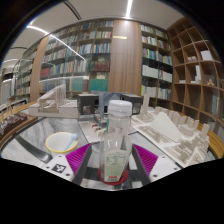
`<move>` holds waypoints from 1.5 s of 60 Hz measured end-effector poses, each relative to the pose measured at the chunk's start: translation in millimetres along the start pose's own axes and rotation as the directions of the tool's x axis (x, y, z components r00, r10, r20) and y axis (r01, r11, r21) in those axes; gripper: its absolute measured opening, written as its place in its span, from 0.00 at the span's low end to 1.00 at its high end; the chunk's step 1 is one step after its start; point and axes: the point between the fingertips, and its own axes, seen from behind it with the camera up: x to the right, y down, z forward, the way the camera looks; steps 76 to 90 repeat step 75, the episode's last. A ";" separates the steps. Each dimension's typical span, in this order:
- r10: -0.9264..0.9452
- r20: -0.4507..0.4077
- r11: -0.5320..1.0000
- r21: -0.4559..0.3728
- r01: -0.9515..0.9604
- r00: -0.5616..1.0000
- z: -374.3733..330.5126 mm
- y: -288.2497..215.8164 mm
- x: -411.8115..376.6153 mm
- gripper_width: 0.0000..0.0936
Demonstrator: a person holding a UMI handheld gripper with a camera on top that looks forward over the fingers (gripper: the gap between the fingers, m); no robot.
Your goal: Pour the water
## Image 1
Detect white city block model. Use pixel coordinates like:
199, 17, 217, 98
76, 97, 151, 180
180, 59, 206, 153
131, 93, 211, 168

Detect wooden cubby shelf unit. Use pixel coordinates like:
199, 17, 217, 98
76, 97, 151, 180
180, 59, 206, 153
166, 16, 224, 129

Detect light blue spoon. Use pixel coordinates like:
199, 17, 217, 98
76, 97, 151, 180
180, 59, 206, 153
63, 133, 80, 151

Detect ceiling light strips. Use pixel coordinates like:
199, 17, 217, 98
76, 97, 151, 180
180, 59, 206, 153
26, 0, 134, 61

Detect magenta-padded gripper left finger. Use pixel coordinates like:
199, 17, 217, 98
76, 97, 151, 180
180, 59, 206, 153
42, 143, 93, 186

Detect tall wooden bookshelf unit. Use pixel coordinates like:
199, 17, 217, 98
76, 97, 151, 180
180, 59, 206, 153
13, 19, 174, 109

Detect white columned building model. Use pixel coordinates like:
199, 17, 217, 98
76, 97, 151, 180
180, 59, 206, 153
28, 83, 81, 119

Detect white mug with yellow rim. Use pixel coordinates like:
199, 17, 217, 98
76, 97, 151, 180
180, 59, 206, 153
44, 131, 80, 154

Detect flat round red coaster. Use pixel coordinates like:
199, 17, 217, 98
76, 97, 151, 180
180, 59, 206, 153
97, 166, 129, 186

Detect grey building model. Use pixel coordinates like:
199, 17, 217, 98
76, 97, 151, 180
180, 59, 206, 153
94, 91, 123, 129

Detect clear white-capped plastic bottle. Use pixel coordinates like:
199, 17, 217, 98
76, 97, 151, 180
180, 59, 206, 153
99, 99, 133, 184

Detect dark cube model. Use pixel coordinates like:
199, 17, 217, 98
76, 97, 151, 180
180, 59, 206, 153
77, 93, 100, 116
119, 93, 144, 116

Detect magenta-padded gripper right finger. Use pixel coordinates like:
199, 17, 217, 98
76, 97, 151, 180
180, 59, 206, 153
131, 143, 183, 186

